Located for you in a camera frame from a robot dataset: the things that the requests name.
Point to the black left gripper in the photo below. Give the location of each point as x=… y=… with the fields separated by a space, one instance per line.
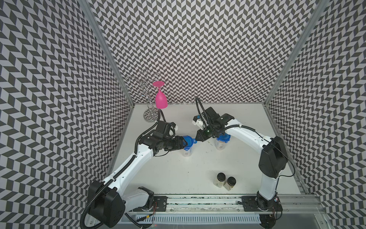
x=178 y=143

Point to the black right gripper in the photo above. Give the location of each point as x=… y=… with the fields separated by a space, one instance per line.
x=202 y=137

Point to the blue lid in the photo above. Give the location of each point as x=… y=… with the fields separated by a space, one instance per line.
x=225 y=138
x=189 y=142

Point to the clear container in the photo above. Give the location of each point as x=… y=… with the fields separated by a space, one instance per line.
x=220 y=145
x=187 y=152

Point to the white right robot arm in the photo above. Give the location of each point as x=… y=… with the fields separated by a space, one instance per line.
x=273 y=158

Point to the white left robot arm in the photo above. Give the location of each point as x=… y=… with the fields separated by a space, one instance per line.
x=107 y=201

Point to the pink plastic wine glass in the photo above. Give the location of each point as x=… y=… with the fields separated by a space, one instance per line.
x=160 y=99

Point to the black cap jar left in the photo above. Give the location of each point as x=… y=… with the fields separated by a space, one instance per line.
x=219 y=180

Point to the black cap jar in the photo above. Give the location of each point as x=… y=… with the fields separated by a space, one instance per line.
x=230 y=183
x=219 y=180

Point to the black cap jar right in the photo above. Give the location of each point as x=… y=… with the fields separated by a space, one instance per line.
x=230 y=183

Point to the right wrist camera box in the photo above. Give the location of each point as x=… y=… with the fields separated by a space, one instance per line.
x=198 y=121

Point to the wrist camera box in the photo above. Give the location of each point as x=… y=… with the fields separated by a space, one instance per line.
x=198 y=121
x=174 y=126

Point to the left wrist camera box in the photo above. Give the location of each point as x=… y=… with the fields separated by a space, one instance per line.
x=174 y=126

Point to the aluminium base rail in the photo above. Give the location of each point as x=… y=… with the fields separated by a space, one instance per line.
x=222 y=209

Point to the aluminium left corner post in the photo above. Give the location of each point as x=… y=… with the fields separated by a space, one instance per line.
x=85 y=7

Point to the aluminium corner post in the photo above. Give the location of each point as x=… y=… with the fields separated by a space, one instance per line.
x=85 y=7
x=309 y=27

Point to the aluminium right corner post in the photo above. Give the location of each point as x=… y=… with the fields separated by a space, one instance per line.
x=309 y=27

